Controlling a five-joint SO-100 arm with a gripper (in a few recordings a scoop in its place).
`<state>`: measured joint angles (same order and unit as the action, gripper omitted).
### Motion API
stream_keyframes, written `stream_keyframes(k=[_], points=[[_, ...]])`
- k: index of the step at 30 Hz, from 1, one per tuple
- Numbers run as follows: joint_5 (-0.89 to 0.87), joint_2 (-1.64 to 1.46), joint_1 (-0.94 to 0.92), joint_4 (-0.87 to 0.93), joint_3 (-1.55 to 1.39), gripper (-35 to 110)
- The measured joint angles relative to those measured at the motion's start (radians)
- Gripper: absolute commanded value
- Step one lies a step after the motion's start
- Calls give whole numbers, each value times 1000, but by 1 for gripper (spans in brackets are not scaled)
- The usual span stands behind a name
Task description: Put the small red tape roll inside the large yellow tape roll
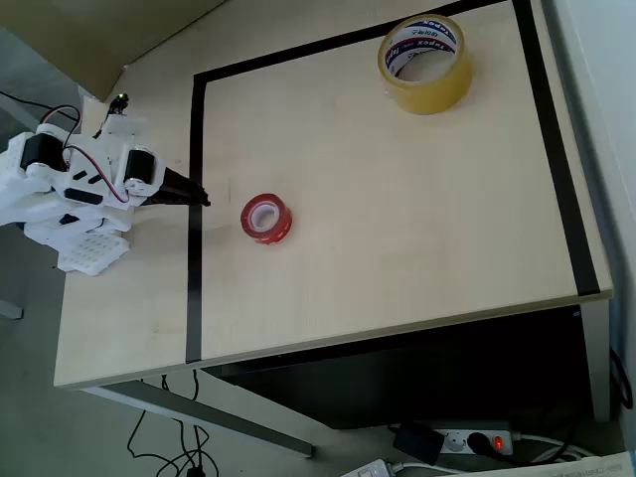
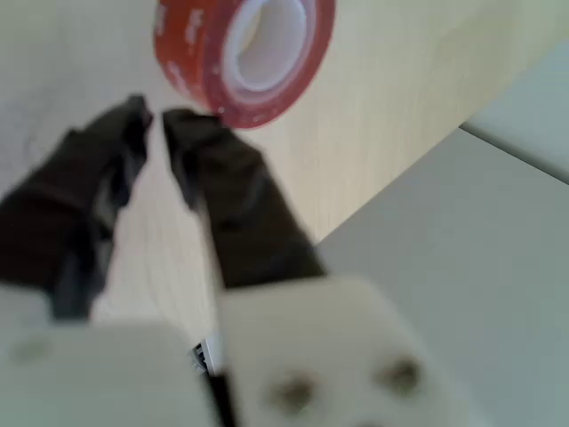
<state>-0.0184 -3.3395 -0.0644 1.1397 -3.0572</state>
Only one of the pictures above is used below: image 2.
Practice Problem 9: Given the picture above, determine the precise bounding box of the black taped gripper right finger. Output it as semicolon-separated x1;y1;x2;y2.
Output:
162;109;450;427

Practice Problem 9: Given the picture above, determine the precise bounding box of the red tape roll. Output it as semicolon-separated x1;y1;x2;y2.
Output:
153;0;337;131

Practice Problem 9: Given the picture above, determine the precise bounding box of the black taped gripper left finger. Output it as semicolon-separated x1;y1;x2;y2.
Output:
0;95;155;321

